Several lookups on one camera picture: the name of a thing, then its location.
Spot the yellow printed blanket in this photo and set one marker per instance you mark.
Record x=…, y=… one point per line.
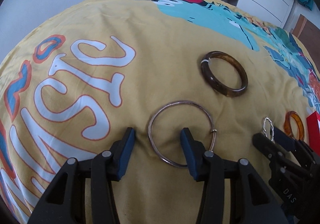
x=150, y=64

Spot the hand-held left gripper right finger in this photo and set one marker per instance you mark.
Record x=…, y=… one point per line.
x=190, y=154

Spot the wooden headboard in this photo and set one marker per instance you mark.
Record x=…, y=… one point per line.
x=306, y=26

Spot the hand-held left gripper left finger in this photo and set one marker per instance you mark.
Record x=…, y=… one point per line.
x=126, y=154

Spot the dark brown bangle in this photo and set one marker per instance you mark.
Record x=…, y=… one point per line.
x=207, y=79

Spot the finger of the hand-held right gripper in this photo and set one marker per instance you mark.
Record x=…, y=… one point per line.
x=265, y=145
x=283, y=137

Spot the red cardboard box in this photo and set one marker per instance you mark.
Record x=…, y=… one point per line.
x=313, y=129

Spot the amber bangle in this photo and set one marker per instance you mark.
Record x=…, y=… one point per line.
x=298, y=120

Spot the thin metal bangle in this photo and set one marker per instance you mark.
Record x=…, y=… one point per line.
x=213, y=131

